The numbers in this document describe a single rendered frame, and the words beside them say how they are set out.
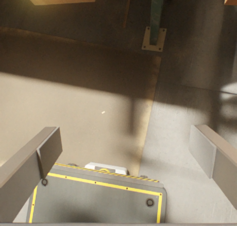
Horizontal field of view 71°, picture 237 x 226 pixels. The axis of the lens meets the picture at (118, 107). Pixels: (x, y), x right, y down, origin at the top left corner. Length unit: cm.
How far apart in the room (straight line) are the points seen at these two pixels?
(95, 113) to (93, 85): 21
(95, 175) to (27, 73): 101
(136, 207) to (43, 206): 48
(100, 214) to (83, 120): 61
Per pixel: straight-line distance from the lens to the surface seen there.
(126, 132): 117
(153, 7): 98
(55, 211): 105
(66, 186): 98
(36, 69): 152
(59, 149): 17
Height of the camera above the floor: 118
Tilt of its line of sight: 79 degrees down
